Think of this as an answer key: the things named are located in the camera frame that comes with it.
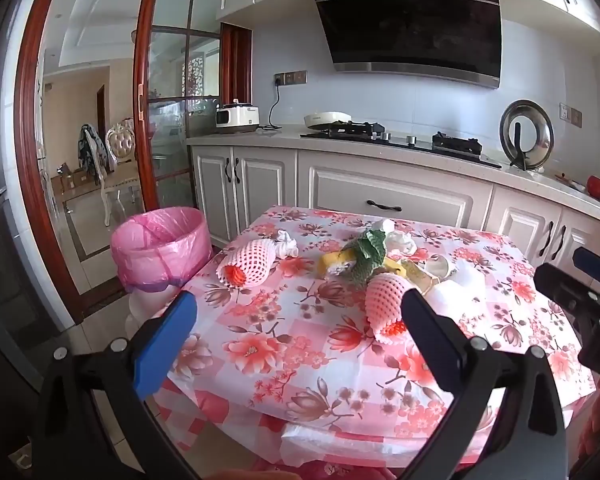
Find steel pot lid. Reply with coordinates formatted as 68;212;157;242
499;100;555;170

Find cardboard boxes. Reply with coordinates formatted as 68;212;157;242
57;162;88;191

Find black gas stove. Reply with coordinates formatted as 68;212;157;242
300;122;502;168

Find white lattice screen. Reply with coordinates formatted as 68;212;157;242
185;55;221;98

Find black power cable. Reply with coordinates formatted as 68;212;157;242
257;82;283;132

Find ornate white chair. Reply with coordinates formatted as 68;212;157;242
97;120;142;226

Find dark patterned jacket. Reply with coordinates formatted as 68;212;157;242
77;124;112;186

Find pink floral tablecloth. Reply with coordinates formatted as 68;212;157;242
152;204;598;480

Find pink foam net sleeve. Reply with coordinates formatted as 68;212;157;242
216;240;277;288
365;272;421;343

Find black lid rack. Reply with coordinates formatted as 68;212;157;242
509;122;531;170

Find white plastic bag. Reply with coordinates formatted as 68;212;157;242
427;277;476;313

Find white base cabinet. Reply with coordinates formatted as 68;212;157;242
186;127;600;266

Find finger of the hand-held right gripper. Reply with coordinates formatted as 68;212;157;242
534;262;600;320
572;247;600;283

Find yellow banana peel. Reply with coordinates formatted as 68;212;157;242
320;252;406;281

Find white cabinet door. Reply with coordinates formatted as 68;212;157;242
485;190;562;256
192;146;233;246
232;147;297;231
557;207;600;261

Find wooden glass sliding door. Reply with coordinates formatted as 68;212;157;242
132;0;226;213

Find white rice cooker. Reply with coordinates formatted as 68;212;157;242
215;99;260;134

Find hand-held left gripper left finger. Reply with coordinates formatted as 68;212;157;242
32;290;201;480

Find white drawer front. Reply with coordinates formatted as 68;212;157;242
307;162;481;223

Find white frying pan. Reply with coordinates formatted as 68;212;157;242
303;111;353;130

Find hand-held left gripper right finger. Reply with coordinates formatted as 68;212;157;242
400;287;568;480

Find white eggshell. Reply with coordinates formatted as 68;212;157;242
424;255;451;278

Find pink-lined waste bin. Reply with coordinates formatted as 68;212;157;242
111;206;212;293

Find green vegetable leaf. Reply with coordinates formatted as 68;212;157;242
341;230;388;286

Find black range hood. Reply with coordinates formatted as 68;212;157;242
305;0;503;90

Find red wooden door frame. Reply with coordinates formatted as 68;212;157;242
12;0;253;326

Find cream wrapper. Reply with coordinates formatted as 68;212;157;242
399;259;438;295

